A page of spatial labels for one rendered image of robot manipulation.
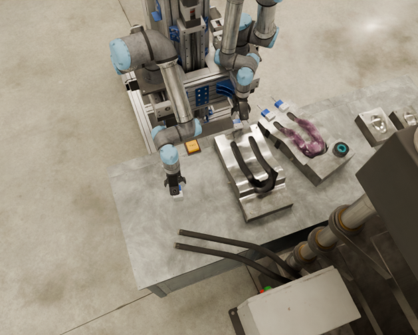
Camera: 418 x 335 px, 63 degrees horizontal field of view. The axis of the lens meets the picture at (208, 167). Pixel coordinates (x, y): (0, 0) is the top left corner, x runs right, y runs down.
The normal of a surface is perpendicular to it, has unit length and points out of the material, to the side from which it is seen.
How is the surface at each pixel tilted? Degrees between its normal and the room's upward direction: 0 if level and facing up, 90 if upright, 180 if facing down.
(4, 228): 0
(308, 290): 0
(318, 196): 0
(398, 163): 90
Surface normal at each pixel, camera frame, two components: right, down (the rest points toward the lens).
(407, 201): -0.94, 0.30
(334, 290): 0.00, -0.43
